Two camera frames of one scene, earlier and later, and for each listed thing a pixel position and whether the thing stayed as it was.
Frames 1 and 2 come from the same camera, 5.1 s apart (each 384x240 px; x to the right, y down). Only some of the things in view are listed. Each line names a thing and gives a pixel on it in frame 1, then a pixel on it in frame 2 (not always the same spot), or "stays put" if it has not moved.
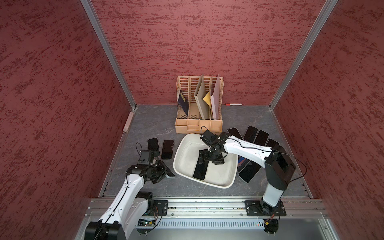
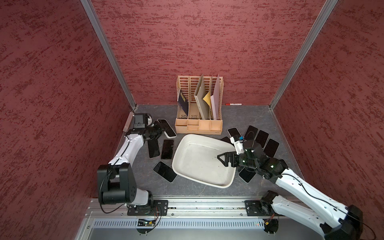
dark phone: [250, 134] stays put
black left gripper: [163, 172] -> [160, 131]
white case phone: [234, 131] stays put
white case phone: [201, 169] -> [167, 129]
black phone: [153, 146] stays put
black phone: [167, 149] stays put
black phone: [271, 143] stays put
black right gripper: [218, 161] -> [232, 155]
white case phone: [261, 138] stays put
